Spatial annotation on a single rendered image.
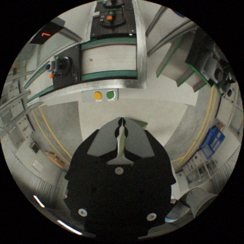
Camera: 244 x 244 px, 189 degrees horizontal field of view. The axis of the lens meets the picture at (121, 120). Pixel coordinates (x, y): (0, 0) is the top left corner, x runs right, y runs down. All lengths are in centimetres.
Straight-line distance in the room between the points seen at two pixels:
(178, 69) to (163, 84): 21
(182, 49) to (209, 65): 16
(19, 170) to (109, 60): 863
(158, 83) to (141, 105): 19
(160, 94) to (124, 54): 34
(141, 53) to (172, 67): 16
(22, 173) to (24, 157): 158
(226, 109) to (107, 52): 415
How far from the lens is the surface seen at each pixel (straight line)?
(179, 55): 36
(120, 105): 52
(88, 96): 44
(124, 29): 48
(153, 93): 53
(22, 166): 846
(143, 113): 55
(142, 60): 42
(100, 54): 48
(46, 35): 36
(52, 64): 45
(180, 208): 52
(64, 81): 51
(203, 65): 23
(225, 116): 416
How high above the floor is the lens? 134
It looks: 59 degrees down
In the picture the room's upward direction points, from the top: 176 degrees counter-clockwise
